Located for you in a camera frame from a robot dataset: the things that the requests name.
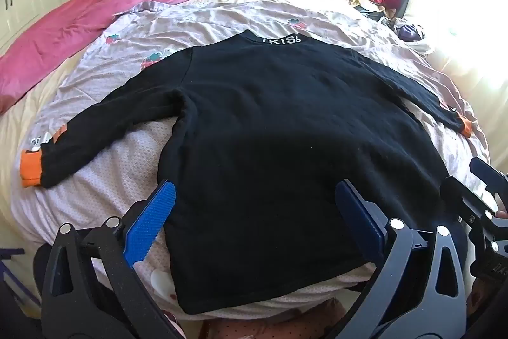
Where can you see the person's right hand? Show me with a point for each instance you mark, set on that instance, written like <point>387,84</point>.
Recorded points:
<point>502,213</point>

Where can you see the crumpled clothes at bedside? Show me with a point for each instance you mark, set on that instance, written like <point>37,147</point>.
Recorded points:
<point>410,33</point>

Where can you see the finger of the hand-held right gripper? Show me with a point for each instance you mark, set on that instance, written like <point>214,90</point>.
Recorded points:
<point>464,200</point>
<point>490,180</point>

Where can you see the lilac printed bed cover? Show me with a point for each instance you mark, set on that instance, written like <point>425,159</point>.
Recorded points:
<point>222,25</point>

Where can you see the black sweater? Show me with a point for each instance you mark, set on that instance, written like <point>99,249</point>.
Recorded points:
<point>270,116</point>

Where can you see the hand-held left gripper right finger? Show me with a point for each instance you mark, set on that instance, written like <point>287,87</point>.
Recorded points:
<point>357,220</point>

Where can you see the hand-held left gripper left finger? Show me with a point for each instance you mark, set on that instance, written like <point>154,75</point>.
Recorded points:
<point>153,218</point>

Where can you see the pink blanket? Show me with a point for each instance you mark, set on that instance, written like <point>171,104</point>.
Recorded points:
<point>99,13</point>

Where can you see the black bedside box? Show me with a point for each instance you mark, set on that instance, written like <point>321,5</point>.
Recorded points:
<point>405,1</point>

